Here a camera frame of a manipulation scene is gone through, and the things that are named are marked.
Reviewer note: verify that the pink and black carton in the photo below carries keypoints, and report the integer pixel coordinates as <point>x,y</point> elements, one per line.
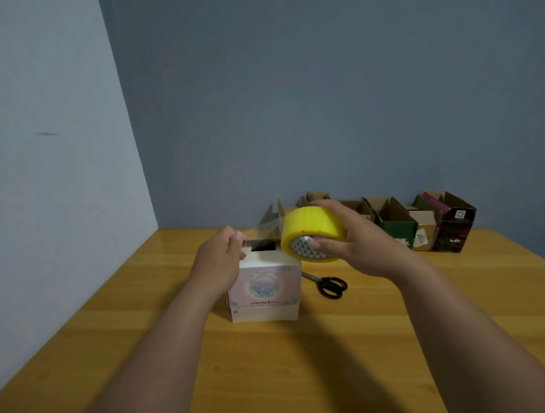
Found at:
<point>457,229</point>

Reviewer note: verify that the brown carton with label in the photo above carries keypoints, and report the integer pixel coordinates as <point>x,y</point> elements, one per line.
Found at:
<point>357,207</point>

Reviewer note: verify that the person's right forearm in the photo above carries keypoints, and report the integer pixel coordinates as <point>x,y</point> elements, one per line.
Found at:
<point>472,340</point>

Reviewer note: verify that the black box white label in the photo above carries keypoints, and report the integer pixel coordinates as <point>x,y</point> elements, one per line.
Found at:
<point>264,310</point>

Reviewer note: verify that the black scissors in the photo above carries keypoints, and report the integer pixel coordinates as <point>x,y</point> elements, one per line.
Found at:
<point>328,287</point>

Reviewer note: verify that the person's right hand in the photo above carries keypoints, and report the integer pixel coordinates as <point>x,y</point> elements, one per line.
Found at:
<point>370,251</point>

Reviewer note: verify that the green box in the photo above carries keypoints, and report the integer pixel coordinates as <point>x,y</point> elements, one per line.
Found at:
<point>398,225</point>

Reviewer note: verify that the small brown cardboard box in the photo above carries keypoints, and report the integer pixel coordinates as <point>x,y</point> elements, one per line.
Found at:
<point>426,221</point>

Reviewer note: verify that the person's left hand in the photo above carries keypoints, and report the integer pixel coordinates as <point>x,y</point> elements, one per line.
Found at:
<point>215,268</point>

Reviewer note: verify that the person's left forearm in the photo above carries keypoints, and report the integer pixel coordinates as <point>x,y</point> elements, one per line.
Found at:
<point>149,361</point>

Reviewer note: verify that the plain brown carton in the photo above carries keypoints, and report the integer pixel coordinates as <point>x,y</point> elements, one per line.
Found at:
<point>317,196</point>

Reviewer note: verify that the yellow tape roll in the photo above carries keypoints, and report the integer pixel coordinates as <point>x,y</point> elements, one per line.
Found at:
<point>311,221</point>

